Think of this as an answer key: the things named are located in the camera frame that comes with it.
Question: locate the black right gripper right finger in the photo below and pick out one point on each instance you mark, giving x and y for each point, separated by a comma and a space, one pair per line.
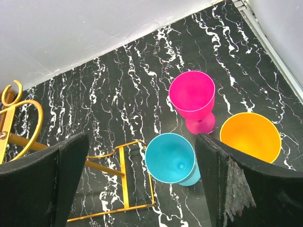
243, 191

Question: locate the pink plastic wine glass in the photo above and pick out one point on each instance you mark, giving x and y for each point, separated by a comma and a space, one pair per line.
192, 93

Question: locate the orange plastic wine glass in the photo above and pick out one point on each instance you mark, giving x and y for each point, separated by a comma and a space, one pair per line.
252, 134

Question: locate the aluminium rail frame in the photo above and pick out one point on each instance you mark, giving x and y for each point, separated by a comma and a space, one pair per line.
247, 13

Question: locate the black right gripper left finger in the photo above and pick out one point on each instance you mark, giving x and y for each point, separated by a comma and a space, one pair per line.
38, 190

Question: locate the gold wire wine glass rack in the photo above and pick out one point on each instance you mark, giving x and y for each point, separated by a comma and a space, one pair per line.
7, 114

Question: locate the blue plastic wine glass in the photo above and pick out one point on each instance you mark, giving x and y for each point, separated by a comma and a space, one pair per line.
170, 158

